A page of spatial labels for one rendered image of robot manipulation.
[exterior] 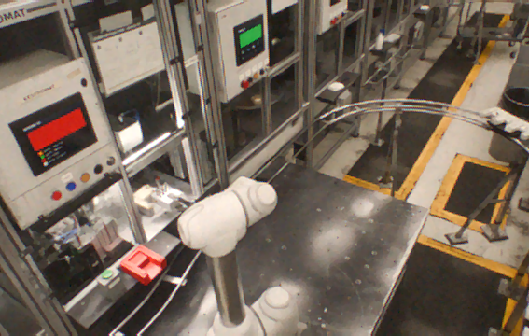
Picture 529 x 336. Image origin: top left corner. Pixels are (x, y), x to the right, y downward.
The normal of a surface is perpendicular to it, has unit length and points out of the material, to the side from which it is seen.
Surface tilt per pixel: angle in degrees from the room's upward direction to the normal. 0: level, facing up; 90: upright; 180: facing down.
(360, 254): 0
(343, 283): 0
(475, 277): 0
